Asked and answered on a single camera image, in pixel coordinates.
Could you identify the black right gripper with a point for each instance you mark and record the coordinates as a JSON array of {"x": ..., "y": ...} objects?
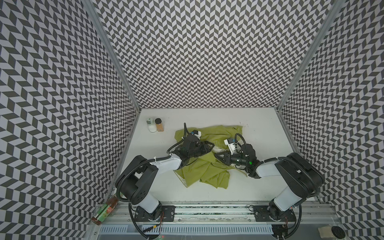
[{"x": 229, "y": 157}]

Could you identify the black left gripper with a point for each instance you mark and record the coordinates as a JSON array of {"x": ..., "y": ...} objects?
[{"x": 197, "y": 146}]

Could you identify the green and cream printed jacket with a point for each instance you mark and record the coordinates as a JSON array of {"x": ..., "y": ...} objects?
[{"x": 207, "y": 169}]

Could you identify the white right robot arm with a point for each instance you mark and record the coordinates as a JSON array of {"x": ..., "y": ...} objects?
[{"x": 302, "y": 178}]

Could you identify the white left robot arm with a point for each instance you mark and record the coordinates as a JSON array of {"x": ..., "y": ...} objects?
[{"x": 134, "y": 183}]

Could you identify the orange spice jar black lid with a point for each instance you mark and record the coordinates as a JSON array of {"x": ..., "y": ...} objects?
[{"x": 159, "y": 125}]

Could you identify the white spice jar green lid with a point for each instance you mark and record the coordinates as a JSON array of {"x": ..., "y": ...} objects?
[{"x": 151, "y": 125}]

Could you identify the brown sauce bottle green label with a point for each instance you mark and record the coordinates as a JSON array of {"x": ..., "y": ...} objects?
[{"x": 104, "y": 211}]

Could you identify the black round puck on sponge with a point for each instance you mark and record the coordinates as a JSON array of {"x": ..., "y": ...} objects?
[{"x": 332, "y": 232}]

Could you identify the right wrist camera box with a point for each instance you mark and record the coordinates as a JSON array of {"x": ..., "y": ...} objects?
[{"x": 233, "y": 145}]

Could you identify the metal base rail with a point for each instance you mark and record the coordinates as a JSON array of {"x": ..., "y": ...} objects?
[{"x": 238, "y": 213}]

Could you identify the aluminium left corner post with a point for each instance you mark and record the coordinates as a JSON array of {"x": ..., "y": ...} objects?
[{"x": 94, "y": 18}]

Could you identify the aluminium corner post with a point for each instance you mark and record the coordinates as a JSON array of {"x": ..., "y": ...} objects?
[
  {"x": 94, "y": 18},
  {"x": 321, "y": 34}
]

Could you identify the aluminium right corner post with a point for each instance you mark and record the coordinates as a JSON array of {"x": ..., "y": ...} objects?
[{"x": 321, "y": 34}]

